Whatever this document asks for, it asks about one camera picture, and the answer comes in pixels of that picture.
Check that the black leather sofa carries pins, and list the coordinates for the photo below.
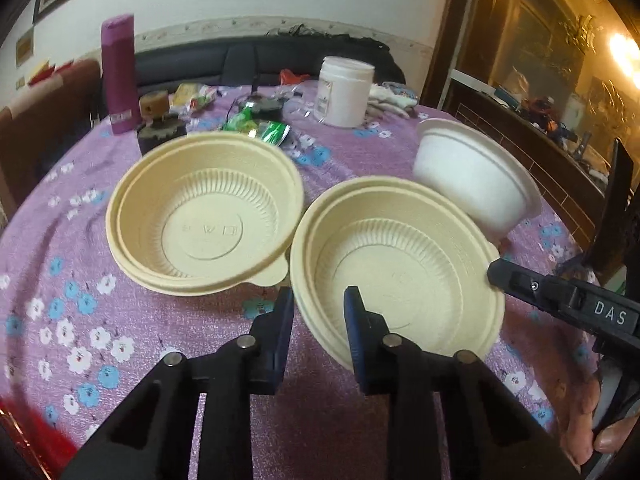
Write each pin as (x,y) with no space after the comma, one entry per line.
(210,62)

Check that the red plastic bag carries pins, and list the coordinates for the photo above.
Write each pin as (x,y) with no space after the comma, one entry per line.
(292,76)

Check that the yellow snack packet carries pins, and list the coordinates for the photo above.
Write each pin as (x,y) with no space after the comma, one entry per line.
(192,97)

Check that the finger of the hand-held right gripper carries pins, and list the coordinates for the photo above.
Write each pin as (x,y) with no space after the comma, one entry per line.
(520,282)

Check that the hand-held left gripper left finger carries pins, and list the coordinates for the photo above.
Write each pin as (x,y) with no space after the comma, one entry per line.
(281,332)

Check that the small brown jar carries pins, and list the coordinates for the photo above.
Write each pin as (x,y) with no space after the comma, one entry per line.
(157,120)

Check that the white plastic jar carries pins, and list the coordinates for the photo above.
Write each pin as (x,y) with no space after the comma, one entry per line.
(345,92)

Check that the magenta thermos bottle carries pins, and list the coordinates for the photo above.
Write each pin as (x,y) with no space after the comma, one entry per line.
(120,75)

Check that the beige ribbed plastic bowl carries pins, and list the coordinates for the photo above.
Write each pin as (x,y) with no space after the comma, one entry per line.
(205,220)
(410,280)

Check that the green snack packet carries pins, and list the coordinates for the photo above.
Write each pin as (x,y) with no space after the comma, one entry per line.
(260,127)

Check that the person's right hand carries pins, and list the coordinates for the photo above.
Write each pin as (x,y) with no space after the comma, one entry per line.
(580,430)

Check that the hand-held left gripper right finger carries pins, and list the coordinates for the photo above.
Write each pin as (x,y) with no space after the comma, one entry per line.
(356,335)

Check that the white cloth gloves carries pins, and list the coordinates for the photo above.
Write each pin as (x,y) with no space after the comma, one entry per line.
(395,100)

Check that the brown armchair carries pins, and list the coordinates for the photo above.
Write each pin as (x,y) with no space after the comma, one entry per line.
(45,120)

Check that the wooden glass cabinet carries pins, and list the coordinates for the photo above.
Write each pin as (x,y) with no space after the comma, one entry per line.
(525,60)

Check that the white foam bowl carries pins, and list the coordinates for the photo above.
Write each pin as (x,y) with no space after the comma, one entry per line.
(470,180)

